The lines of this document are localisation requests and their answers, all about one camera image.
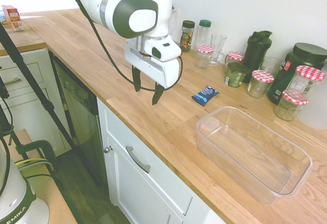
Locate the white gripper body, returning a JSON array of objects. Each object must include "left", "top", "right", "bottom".
[{"left": 124, "top": 38, "right": 183, "bottom": 90}]

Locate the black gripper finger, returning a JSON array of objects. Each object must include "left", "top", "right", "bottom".
[
  {"left": 131, "top": 65, "right": 143, "bottom": 93},
  {"left": 152, "top": 83, "right": 165, "bottom": 106}
]

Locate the blue protein bar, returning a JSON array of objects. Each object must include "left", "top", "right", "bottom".
[{"left": 191, "top": 85, "right": 220, "bottom": 107}]

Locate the clear plastic rectangular container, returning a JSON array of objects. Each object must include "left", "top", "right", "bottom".
[{"left": 196, "top": 106, "right": 314, "bottom": 205}]

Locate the dark green protein powder tub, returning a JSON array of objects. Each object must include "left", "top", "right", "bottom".
[{"left": 267, "top": 42, "right": 327, "bottom": 105}]

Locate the spice jar dark green lid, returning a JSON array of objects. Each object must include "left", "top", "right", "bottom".
[{"left": 180, "top": 20, "right": 196, "bottom": 53}]

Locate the glass jar red checkered lid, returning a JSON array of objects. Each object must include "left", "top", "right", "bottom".
[
  {"left": 194, "top": 44, "right": 214, "bottom": 69},
  {"left": 246, "top": 69, "right": 274, "bottom": 99},
  {"left": 274, "top": 90, "right": 309, "bottom": 121},
  {"left": 224, "top": 51, "right": 245, "bottom": 73},
  {"left": 286, "top": 65, "right": 326, "bottom": 99}
]

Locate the clear bottle green cap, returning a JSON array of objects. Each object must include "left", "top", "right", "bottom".
[{"left": 193, "top": 19, "right": 212, "bottom": 58}]

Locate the dark dishwasher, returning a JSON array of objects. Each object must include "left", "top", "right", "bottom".
[{"left": 50, "top": 53, "right": 110, "bottom": 186}]

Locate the tall clear glass mug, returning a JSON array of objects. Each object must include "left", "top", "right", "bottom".
[{"left": 208, "top": 33, "right": 227, "bottom": 67}]

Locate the green pesto jar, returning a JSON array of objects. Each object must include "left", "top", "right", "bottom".
[{"left": 224, "top": 62, "right": 250, "bottom": 88}]

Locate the white kitchen cabinet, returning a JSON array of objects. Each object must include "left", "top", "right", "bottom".
[{"left": 96, "top": 97, "right": 225, "bottom": 224}]

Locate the dark green shaker bottle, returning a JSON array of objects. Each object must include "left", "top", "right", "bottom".
[{"left": 242, "top": 30, "right": 273, "bottom": 84}]

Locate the white drawer cabinet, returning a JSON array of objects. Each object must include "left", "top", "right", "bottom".
[{"left": 0, "top": 47, "right": 72, "bottom": 157}]

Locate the black clamp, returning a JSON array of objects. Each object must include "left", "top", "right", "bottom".
[{"left": 15, "top": 139, "right": 58, "bottom": 179}]

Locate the clear drinking glass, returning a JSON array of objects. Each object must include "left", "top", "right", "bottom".
[{"left": 260, "top": 56, "right": 283, "bottom": 78}]

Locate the wooden mounting board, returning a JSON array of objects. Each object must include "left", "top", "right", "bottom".
[{"left": 0, "top": 129, "right": 77, "bottom": 224}]

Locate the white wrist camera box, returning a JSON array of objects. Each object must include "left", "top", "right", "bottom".
[{"left": 145, "top": 36, "right": 183, "bottom": 62}]

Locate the silver drawer handle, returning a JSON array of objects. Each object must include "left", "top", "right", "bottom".
[{"left": 125, "top": 146, "right": 151, "bottom": 173}]

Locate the black camera tripod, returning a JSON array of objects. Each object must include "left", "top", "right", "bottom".
[{"left": 0, "top": 22, "right": 103, "bottom": 186}]

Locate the yellow cable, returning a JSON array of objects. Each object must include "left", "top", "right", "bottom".
[{"left": 15, "top": 157, "right": 54, "bottom": 171}]

